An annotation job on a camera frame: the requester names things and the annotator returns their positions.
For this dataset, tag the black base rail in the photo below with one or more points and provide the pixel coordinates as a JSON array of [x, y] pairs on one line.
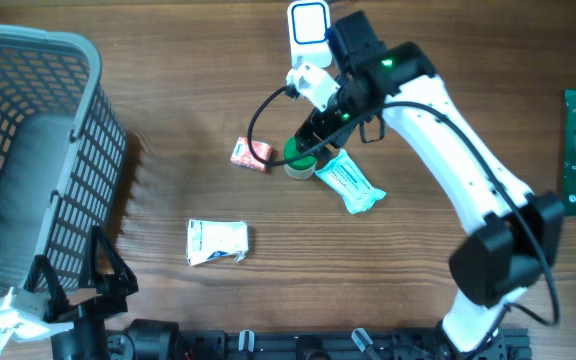
[[399, 344]]

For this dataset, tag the white plaster box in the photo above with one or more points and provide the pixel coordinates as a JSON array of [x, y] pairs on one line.
[[209, 240]]

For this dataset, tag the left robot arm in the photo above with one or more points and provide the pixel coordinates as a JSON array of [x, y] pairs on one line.
[[80, 330]]

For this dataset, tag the red orange small packet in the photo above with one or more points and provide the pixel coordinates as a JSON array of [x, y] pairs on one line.
[[242, 156]]

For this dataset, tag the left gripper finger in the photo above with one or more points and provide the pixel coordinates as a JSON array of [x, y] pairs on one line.
[[58, 302], [121, 276]]

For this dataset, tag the white barcode scanner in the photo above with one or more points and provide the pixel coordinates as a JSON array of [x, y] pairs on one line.
[[308, 21]]

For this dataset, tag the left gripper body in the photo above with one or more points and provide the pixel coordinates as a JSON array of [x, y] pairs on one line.
[[92, 313]]

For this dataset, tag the grey plastic mesh basket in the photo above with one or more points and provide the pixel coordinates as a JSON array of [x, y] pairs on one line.
[[62, 151]]

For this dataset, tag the teal tissue pack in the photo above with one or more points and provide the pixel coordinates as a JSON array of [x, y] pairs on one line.
[[344, 176]]

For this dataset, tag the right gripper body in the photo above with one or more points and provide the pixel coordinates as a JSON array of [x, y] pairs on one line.
[[334, 122]]

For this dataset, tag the green lid jar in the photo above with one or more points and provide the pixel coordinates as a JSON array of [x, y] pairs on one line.
[[299, 169]]

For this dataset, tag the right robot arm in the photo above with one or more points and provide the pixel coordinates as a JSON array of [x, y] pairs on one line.
[[351, 77]]

